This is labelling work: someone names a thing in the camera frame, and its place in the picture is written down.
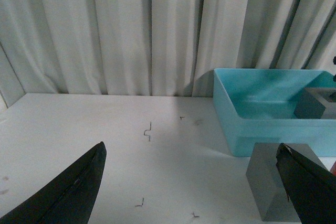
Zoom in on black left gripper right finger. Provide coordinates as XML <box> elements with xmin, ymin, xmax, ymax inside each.
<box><xmin>276</xmin><ymin>143</ymin><xmax>335</xmax><ymax>223</ymax></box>

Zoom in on orange cylinder part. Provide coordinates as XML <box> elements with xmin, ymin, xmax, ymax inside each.
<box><xmin>330</xmin><ymin>161</ymin><xmax>336</xmax><ymax>175</ymax></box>

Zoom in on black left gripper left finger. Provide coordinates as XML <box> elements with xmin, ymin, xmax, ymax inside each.
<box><xmin>1</xmin><ymin>142</ymin><xmax>106</xmax><ymax>223</ymax></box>

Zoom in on white curtain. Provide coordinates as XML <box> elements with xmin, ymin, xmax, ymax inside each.
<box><xmin>1</xmin><ymin>0</ymin><xmax>335</xmax><ymax>109</ymax></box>

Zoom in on blue plastic box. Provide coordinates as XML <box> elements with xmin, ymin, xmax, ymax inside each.
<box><xmin>213</xmin><ymin>68</ymin><xmax>335</xmax><ymax>157</ymax></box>

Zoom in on gray block part with hole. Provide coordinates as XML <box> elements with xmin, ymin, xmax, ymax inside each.
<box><xmin>294</xmin><ymin>88</ymin><xmax>335</xmax><ymax>119</ymax></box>

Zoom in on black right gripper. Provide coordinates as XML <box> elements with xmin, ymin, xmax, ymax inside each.
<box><xmin>333</xmin><ymin>56</ymin><xmax>336</xmax><ymax>81</ymax></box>

